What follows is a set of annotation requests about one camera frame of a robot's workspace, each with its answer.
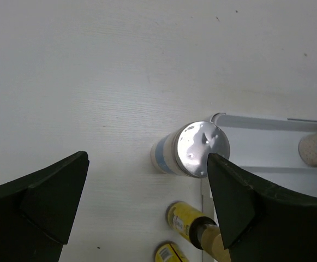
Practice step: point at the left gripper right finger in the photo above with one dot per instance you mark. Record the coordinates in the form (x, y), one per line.
(258, 219)

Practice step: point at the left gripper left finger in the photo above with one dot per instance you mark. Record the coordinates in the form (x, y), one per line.
(37, 211)

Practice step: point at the upper yellow small bottle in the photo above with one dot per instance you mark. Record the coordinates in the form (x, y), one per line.
(198, 229)

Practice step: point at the yellow small bottle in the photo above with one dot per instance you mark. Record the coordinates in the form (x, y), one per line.
(198, 229)
(169, 251)

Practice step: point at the white divided tray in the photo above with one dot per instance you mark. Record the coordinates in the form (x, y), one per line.
(268, 148)

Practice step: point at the lower yellow small bottle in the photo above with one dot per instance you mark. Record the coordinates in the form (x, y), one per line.
(169, 251)

